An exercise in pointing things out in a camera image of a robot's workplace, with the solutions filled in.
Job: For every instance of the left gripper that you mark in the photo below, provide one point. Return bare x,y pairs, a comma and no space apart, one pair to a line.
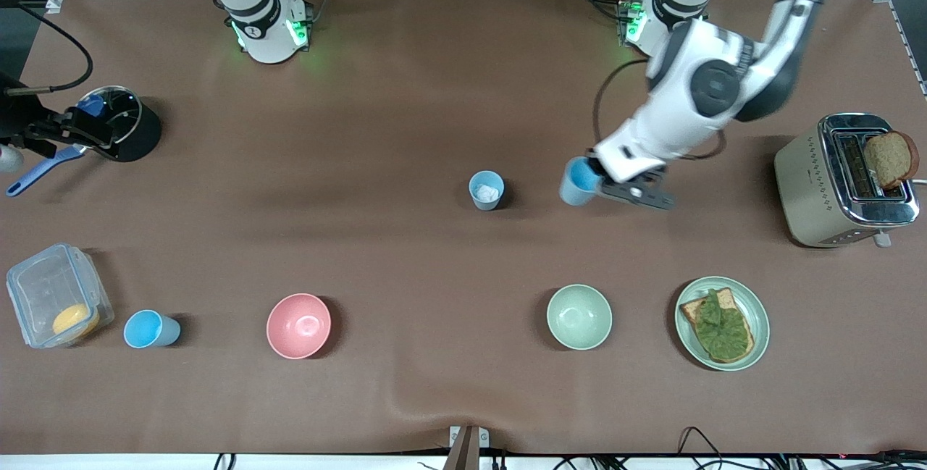
595,164

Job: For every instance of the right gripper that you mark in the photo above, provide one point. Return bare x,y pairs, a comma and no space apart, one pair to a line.
20,124

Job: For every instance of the blue plastic cup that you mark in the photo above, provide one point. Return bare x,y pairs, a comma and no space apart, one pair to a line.
578,184
487,193
148,329

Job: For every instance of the light green bowl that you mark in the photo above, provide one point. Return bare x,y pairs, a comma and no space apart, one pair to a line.
579,316

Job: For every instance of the clear plastic food container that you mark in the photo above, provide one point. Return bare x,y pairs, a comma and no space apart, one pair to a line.
43,285

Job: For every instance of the toasted bread slice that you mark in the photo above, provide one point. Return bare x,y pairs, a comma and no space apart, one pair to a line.
691,308

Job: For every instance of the orange round food piece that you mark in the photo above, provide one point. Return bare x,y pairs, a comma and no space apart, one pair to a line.
74,319

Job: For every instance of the green lettuce leaf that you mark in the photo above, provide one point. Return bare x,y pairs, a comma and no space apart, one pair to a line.
720,331

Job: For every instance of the beige chrome toaster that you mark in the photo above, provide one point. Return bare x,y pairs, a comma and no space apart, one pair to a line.
804,187

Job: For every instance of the light green plate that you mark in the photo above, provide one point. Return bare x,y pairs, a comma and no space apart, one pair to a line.
759,318

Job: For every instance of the brown table mat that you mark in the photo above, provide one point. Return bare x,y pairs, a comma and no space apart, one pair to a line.
362,129

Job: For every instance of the brown bread slice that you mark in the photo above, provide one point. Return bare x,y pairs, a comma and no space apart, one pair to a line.
889,158

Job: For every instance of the pink bowl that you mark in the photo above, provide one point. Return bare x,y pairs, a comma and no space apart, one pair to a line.
298,325

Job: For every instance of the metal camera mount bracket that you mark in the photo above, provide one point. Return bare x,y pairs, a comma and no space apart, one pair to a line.
467,448

